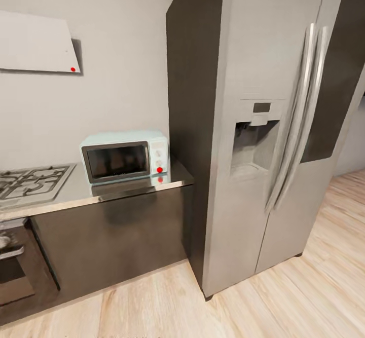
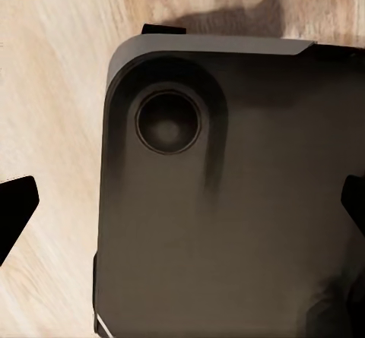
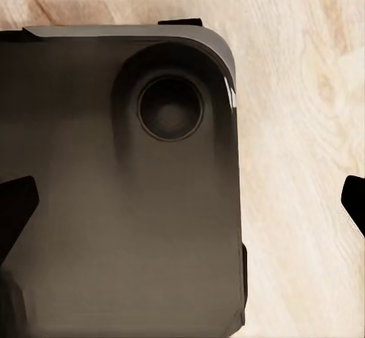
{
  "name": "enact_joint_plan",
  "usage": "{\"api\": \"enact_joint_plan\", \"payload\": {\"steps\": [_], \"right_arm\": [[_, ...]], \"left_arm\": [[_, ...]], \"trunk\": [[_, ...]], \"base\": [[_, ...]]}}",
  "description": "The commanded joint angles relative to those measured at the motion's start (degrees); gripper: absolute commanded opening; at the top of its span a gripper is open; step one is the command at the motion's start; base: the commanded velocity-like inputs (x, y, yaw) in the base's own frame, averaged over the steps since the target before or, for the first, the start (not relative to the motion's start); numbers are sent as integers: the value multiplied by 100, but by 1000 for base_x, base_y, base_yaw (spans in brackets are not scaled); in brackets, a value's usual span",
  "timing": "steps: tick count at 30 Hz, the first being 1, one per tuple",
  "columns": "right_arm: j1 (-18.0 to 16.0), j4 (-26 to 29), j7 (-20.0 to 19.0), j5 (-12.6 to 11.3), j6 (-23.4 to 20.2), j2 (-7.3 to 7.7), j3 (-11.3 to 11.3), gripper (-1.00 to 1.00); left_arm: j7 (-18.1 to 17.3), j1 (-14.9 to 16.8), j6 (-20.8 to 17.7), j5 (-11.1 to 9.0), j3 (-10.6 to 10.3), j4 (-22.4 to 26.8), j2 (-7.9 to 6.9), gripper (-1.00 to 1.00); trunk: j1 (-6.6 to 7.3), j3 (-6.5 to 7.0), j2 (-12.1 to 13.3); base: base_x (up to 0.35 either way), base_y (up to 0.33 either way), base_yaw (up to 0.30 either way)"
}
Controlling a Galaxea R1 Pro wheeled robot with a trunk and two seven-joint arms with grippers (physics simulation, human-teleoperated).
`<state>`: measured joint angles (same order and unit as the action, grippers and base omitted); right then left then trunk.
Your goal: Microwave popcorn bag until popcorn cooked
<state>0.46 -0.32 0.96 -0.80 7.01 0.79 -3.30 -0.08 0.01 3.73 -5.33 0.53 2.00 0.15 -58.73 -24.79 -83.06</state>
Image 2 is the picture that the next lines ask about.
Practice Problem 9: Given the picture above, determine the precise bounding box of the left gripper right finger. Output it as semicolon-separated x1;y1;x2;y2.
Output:
341;175;365;236

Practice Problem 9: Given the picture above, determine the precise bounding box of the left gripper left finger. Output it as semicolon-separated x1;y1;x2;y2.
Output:
0;175;40;267

